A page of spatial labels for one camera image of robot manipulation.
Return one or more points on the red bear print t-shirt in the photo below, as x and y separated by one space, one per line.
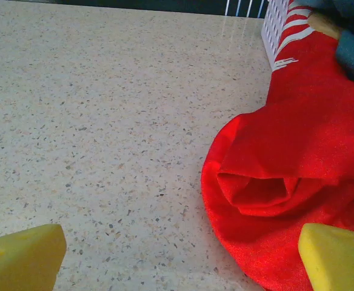
286 136

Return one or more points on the lavender plastic mesh basket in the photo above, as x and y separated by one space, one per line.
273 28

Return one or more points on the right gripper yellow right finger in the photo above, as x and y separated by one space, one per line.
337 260

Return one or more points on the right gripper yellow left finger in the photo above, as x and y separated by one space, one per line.
22 257

